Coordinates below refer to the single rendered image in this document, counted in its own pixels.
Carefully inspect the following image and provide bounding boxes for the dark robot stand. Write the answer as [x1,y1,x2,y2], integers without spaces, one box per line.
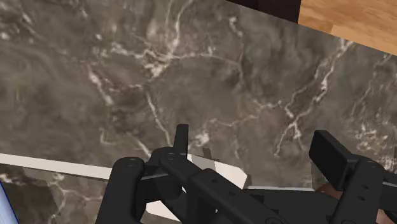
[225,0,302,24]

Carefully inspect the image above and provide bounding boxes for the white flat object blue edge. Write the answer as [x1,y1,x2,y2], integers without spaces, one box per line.
[0,181,20,224]

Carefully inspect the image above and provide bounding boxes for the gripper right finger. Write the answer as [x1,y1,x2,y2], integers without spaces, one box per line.
[308,129,397,224]

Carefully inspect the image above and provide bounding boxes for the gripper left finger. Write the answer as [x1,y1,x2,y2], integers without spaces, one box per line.
[95,123,290,224]

